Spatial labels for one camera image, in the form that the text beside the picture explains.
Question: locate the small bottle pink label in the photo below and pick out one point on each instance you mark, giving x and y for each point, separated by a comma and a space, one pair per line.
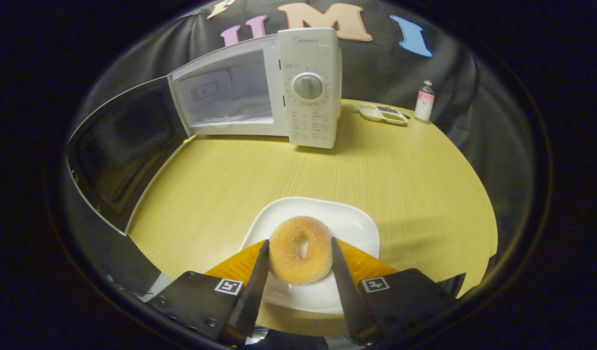
424, 104

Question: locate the white divided dish with beans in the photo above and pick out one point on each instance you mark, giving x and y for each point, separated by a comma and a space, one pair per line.
383, 114

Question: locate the white microwave oven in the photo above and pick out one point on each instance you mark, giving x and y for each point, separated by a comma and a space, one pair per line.
313, 58

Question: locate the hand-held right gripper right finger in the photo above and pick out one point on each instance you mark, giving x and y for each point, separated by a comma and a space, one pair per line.
344, 291

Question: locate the white square plate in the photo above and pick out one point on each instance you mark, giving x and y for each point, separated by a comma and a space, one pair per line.
351, 218

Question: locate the sugared donut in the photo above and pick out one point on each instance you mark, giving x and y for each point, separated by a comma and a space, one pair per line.
283, 257

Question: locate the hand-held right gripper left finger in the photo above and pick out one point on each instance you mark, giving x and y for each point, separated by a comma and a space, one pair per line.
257, 291

